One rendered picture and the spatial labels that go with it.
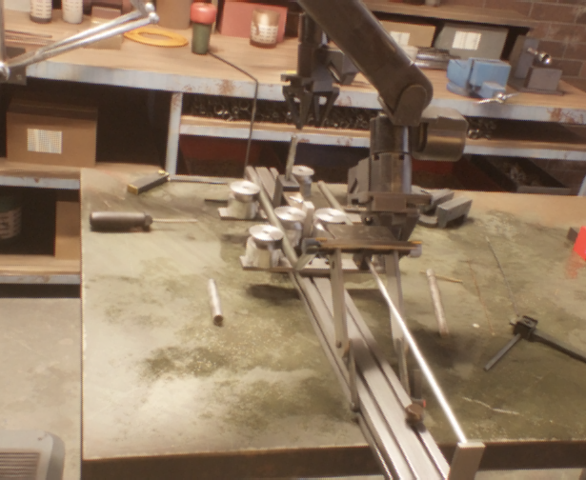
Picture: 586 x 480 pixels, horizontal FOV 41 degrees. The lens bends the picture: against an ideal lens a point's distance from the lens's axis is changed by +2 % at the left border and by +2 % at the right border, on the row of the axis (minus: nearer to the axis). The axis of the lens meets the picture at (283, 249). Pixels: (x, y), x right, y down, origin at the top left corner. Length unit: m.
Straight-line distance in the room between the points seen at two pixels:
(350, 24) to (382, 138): 0.17
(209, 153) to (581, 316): 2.01
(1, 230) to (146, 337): 1.83
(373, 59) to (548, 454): 0.52
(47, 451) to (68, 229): 1.10
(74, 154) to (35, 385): 0.73
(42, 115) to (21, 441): 1.12
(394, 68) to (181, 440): 0.51
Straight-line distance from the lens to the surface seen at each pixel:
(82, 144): 2.57
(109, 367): 0.96
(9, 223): 2.80
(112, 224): 1.26
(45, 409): 2.29
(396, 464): 0.84
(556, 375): 1.14
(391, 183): 1.04
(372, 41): 0.98
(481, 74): 2.69
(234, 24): 3.06
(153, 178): 1.45
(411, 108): 1.02
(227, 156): 3.08
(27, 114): 2.55
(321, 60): 1.42
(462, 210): 1.53
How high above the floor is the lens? 1.45
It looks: 26 degrees down
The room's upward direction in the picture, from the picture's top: 10 degrees clockwise
